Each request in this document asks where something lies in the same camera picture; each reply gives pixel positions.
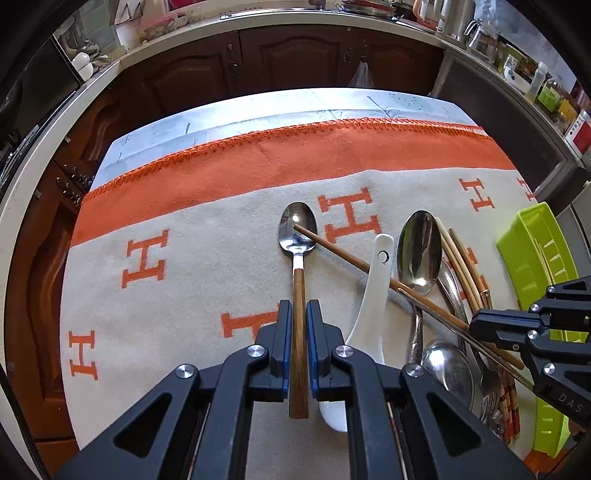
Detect white countertop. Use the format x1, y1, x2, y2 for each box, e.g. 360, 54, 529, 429
0, 14, 451, 217

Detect large metal spoon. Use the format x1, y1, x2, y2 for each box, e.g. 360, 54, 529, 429
397, 210, 444, 365

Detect pale printed table cover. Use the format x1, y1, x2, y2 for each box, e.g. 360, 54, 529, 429
90, 89, 478, 192

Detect glass pitcher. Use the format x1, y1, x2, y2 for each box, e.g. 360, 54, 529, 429
465, 18, 500, 62

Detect dark brown wooden chopstick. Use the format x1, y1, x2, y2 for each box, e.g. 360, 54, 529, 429
293, 224, 526, 370

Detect orange and beige blanket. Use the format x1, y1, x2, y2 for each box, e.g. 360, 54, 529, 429
59, 117, 555, 480

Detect white bowl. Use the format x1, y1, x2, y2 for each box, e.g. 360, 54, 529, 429
503, 65, 532, 93

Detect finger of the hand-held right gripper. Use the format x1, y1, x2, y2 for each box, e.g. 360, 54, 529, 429
468, 276, 591, 352
524, 332, 591, 428

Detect yellow jar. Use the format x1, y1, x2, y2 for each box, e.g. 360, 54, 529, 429
556, 98, 579, 124

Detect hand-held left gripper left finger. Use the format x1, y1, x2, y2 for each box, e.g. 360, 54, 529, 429
55, 299, 296, 480

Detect grey refrigerator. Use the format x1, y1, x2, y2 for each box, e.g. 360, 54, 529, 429
538, 173, 591, 227

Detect white plastic bag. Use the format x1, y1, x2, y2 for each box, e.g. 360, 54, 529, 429
348, 60, 375, 88

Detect small metal spoon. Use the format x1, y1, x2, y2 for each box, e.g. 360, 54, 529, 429
421, 340, 475, 409

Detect clear plastic bottle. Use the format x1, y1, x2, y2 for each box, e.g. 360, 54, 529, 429
526, 62, 549, 100

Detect black appliance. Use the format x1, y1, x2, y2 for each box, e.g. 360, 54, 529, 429
0, 39, 86, 195

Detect brown wooden cabinets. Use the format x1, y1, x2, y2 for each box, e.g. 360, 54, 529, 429
4, 30, 446, 457

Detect green plastic utensil tray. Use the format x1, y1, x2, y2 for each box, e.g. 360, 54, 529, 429
496, 202, 583, 459

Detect wooden-handled metal spoon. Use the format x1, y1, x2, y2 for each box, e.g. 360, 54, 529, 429
277, 202, 319, 420

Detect stack of dishes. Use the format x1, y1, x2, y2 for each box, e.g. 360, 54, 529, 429
338, 0, 399, 19

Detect red-label box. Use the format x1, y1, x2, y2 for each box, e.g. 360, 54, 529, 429
564, 110, 591, 154

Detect dark glass-door cabinet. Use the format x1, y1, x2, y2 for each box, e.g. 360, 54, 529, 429
434, 46, 587, 204

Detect red patterned chopstick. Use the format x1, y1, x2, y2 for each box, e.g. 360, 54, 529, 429
501, 369, 522, 445

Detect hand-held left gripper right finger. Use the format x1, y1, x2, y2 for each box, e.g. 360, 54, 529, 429
306, 299, 536, 480

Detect stacked white bowls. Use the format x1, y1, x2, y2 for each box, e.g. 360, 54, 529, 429
71, 52, 96, 80

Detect white ceramic spoon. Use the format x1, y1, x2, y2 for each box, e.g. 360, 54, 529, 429
318, 233, 395, 433

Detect green-label jar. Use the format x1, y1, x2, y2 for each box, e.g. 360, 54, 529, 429
538, 78, 563, 112

